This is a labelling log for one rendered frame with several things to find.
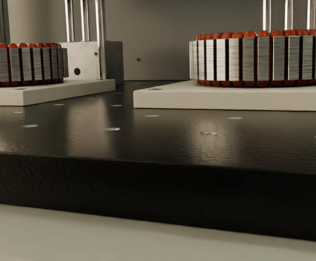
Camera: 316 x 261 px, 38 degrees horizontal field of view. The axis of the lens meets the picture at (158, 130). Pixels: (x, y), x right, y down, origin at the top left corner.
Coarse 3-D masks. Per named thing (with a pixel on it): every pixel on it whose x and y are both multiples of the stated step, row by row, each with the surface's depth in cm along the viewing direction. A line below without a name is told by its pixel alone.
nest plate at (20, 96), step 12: (36, 84) 43; (48, 84) 42; (60, 84) 42; (72, 84) 41; (84, 84) 43; (96, 84) 45; (108, 84) 47; (0, 96) 36; (12, 96) 36; (24, 96) 35; (36, 96) 37; (48, 96) 38; (60, 96) 40; (72, 96) 41
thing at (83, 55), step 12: (72, 48) 55; (84, 48) 55; (96, 48) 54; (108, 48) 55; (120, 48) 58; (72, 60) 56; (84, 60) 55; (96, 60) 54; (108, 60) 55; (120, 60) 58; (72, 72) 56; (84, 72) 55; (96, 72) 55; (108, 72) 55; (120, 72) 58; (120, 84) 58
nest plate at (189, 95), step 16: (192, 80) 42; (144, 96) 31; (160, 96) 31; (176, 96) 30; (192, 96) 30; (208, 96) 30; (224, 96) 29; (240, 96) 29; (256, 96) 28; (272, 96) 28; (288, 96) 28; (304, 96) 27
